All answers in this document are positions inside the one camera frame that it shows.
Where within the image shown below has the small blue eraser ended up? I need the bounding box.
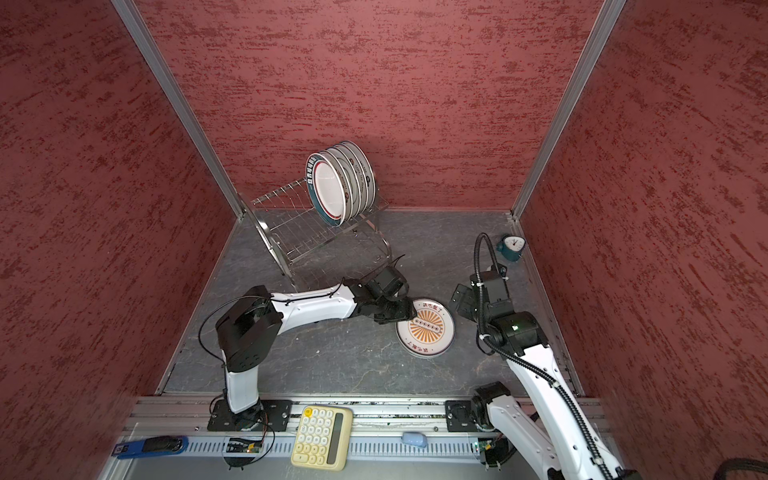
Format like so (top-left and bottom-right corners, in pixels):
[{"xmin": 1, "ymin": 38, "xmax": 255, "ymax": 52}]
[{"xmin": 401, "ymin": 432, "xmax": 428, "ymax": 449}]

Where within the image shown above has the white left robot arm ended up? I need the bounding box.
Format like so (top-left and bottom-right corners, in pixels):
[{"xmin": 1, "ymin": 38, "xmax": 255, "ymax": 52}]
[{"xmin": 215, "ymin": 265, "xmax": 417, "ymax": 415}]

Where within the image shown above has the blue stapler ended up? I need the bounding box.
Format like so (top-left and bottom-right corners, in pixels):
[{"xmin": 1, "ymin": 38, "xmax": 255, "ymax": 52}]
[{"xmin": 111, "ymin": 435, "xmax": 189, "ymax": 460}]

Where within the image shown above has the orange patterned plate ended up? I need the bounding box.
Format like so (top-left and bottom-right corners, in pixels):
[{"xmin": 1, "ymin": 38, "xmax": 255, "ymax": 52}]
[{"xmin": 396, "ymin": 298, "xmax": 456, "ymax": 359}]

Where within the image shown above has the red green rimmed plate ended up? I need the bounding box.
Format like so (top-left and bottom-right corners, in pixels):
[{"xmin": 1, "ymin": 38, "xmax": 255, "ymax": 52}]
[{"xmin": 305, "ymin": 153, "xmax": 347, "ymax": 226}]

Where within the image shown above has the aluminium corner post right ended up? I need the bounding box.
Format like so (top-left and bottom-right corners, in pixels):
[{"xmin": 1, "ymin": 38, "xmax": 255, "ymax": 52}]
[{"xmin": 511, "ymin": 0, "xmax": 626, "ymax": 223}]

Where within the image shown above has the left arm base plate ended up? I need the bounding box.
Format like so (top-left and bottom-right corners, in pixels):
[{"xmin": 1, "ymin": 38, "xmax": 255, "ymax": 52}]
[{"xmin": 207, "ymin": 399, "xmax": 293, "ymax": 432}]

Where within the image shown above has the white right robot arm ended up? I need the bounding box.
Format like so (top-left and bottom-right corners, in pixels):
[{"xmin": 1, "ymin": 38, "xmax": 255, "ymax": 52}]
[{"xmin": 451, "ymin": 269, "xmax": 637, "ymax": 479}]

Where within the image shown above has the yellow calculator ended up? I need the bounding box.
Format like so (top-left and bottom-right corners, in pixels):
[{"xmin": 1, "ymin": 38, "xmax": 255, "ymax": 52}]
[{"xmin": 290, "ymin": 405, "xmax": 354, "ymax": 472}]

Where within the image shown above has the aluminium corner post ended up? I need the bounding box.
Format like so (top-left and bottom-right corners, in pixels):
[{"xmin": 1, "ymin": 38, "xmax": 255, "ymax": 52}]
[
  {"xmin": 511, "ymin": 0, "xmax": 626, "ymax": 223},
  {"xmin": 111, "ymin": 0, "xmax": 246, "ymax": 221}
]

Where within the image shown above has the stainless steel dish rack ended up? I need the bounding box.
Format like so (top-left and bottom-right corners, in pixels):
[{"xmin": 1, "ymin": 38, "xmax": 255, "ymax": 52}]
[{"xmin": 245, "ymin": 179, "xmax": 393, "ymax": 291}]

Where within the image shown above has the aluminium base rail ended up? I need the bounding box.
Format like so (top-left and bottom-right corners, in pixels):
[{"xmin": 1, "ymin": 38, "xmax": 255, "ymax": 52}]
[{"xmin": 121, "ymin": 395, "xmax": 497, "ymax": 464}]

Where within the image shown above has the left circuit board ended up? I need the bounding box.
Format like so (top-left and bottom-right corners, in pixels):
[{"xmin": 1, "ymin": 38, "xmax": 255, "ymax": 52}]
[{"xmin": 225, "ymin": 438, "xmax": 263, "ymax": 455}]

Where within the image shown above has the aluminium corner post left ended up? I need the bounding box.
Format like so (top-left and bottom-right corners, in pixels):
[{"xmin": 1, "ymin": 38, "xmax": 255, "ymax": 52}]
[{"xmin": 111, "ymin": 0, "xmax": 246, "ymax": 221}]

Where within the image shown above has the circuit board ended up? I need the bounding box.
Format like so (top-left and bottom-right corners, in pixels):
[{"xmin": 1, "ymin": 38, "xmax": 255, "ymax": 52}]
[
  {"xmin": 225, "ymin": 438, "xmax": 263, "ymax": 455},
  {"xmin": 475, "ymin": 439, "xmax": 495, "ymax": 456}
]

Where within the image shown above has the right circuit board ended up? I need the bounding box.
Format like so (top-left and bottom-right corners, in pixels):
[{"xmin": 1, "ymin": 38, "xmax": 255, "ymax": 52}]
[{"xmin": 475, "ymin": 439, "xmax": 495, "ymax": 456}]

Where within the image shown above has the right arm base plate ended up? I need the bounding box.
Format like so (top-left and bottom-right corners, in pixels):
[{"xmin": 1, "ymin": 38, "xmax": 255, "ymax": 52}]
[{"xmin": 444, "ymin": 400, "xmax": 479, "ymax": 433}]

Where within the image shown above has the black corrugated cable hose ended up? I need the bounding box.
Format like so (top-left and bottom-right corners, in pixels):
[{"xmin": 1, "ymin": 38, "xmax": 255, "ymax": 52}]
[{"xmin": 472, "ymin": 232, "xmax": 631, "ymax": 480}]

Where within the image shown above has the green rimmed plate outermost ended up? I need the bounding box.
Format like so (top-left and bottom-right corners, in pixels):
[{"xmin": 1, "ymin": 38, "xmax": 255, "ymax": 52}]
[{"xmin": 341, "ymin": 141, "xmax": 377, "ymax": 210}]

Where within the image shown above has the green white alarm clock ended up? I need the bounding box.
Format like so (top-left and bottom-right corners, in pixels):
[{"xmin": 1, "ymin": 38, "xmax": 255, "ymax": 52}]
[{"xmin": 496, "ymin": 235, "xmax": 527, "ymax": 262}]

